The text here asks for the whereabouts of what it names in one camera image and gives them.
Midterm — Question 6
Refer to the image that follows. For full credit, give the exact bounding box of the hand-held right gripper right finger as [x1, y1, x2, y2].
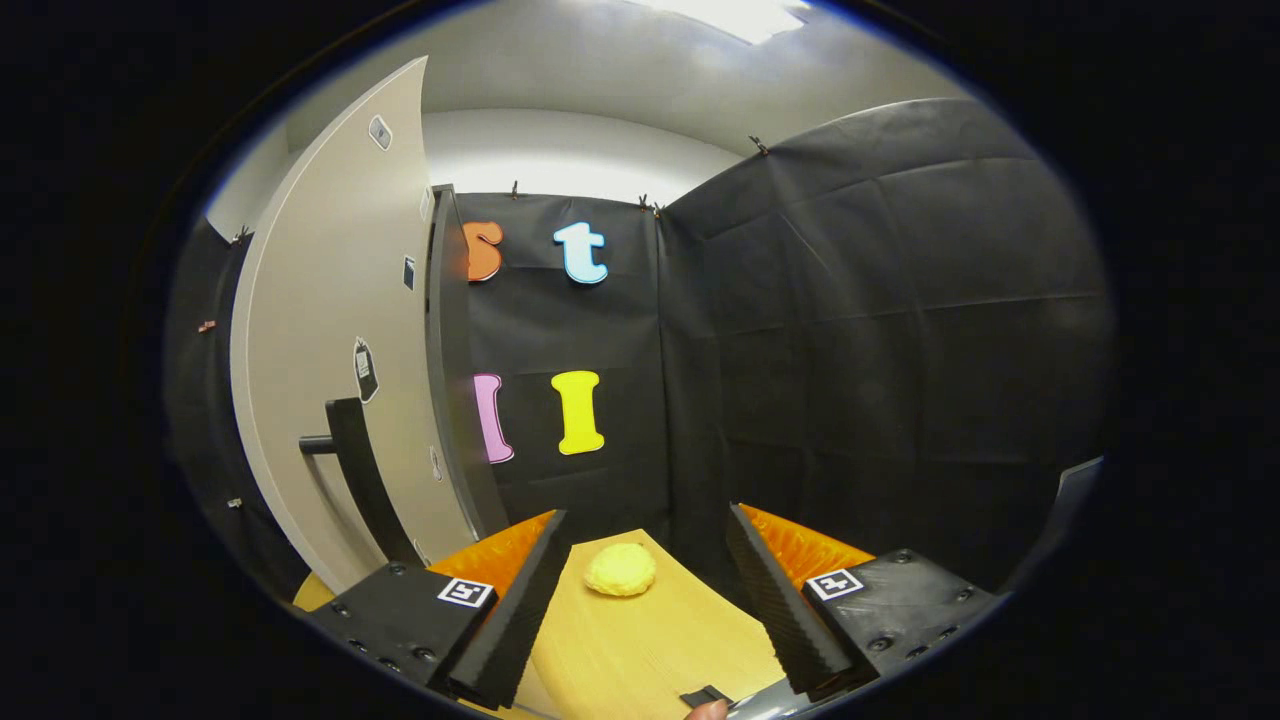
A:
[725, 503, 1001, 701]

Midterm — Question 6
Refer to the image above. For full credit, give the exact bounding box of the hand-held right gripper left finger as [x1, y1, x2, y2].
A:
[305, 509, 571, 711]

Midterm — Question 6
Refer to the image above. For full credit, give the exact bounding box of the black cabinet door handle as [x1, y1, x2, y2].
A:
[298, 397, 423, 568]

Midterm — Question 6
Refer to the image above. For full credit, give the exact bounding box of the beige cabinet door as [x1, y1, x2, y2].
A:
[230, 57, 481, 593]

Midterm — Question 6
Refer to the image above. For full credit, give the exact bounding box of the yellow sponge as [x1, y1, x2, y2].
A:
[584, 542, 658, 598]

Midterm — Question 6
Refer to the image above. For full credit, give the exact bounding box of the black backdrop cloth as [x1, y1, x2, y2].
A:
[165, 97, 1116, 601]

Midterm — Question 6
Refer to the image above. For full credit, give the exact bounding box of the grey curved panel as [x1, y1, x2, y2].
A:
[1000, 456, 1106, 593]

